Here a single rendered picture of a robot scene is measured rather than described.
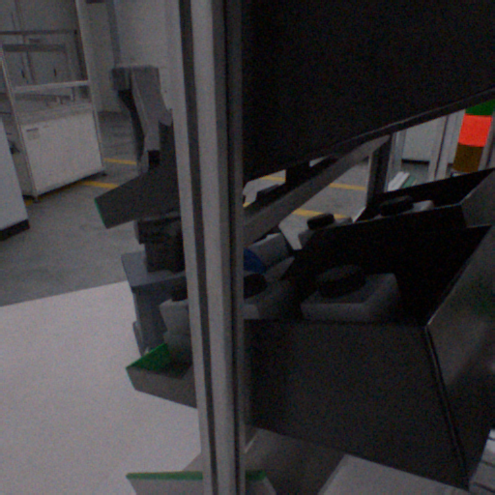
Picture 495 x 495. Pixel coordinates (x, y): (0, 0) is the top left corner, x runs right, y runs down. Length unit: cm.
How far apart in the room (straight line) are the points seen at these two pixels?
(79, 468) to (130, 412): 12
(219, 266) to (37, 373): 83
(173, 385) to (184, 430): 46
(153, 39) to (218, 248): 1034
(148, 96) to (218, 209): 53
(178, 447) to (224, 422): 54
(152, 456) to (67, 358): 33
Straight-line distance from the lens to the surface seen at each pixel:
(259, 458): 44
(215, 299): 17
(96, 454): 79
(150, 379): 35
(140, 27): 1066
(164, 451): 76
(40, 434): 85
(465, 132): 83
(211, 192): 15
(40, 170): 481
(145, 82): 70
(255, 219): 19
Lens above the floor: 146
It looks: 26 degrees down
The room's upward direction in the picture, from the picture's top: straight up
